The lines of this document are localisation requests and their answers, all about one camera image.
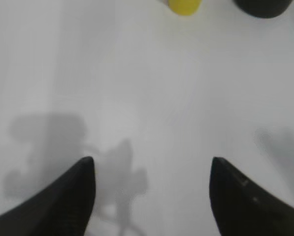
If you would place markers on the yellow paper cup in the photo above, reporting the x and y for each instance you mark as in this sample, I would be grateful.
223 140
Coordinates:
184 7

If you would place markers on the black mug white interior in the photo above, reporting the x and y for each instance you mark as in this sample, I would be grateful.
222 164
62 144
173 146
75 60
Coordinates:
266 9

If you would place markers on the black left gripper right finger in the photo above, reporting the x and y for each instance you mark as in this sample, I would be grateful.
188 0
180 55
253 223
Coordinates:
243 208

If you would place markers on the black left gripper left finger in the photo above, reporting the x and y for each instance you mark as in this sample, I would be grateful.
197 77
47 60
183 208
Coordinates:
63 208

